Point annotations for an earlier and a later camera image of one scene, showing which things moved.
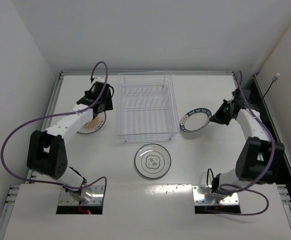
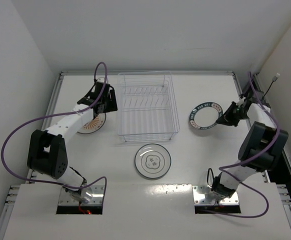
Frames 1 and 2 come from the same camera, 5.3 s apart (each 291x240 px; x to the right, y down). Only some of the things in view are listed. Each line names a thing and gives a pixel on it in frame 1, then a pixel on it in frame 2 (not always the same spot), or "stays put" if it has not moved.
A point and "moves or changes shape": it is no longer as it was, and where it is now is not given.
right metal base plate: x=202 y=195 stays put
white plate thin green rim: x=152 y=160 stays put
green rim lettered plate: x=194 y=120 moves or changes shape
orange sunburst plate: x=94 y=124 stays put
